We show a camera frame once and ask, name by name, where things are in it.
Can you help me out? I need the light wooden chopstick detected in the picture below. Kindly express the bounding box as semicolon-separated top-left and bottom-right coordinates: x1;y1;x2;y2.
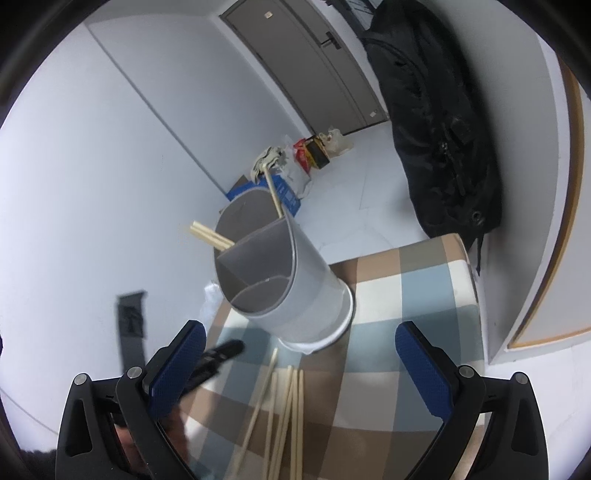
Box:
190;225;229;252
264;168;284;219
193;222;235;246

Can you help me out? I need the clear plastic bag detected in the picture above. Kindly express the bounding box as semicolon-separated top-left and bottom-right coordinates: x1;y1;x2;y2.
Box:
203;281;222;319

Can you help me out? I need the plaid cloth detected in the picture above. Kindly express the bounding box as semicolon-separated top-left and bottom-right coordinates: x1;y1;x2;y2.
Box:
178;233;485;480

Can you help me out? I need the white panel with wooden trim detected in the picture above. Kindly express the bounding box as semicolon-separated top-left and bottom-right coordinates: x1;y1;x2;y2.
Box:
505;60;591;352

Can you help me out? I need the grey door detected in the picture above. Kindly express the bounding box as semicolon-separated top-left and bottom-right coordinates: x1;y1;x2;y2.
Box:
219;0;389;137

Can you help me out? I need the beige plastic bag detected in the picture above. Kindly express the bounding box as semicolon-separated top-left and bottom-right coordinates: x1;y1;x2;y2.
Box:
316;128;354;158

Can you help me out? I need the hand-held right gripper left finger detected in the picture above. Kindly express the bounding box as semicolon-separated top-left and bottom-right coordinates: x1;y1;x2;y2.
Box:
56;319;207;480

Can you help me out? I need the blue cardboard box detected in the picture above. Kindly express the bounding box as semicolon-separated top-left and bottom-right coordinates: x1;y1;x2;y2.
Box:
226;173;303;217

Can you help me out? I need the red bag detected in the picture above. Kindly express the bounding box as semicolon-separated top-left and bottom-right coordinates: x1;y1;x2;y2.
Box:
293;138;315;169

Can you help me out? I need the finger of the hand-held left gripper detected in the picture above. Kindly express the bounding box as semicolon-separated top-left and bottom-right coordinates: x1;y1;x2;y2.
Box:
185;339;245;398

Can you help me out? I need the black and yellow bag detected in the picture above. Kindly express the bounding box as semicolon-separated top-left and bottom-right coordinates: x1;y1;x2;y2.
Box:
305;135;331;169

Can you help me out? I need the black backpack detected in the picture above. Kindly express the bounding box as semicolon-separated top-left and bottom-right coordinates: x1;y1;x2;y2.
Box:
358;0;503;275

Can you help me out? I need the grey divided utensil holder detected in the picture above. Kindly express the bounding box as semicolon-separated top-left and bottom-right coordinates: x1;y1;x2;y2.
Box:
213;187;355;355

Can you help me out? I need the bunch of wooden chopsticks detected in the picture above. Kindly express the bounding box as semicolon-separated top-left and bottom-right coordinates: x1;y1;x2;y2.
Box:
231;348;305;480

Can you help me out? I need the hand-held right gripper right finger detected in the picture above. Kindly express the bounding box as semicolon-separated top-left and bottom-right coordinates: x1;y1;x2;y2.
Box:
394;320;550;480

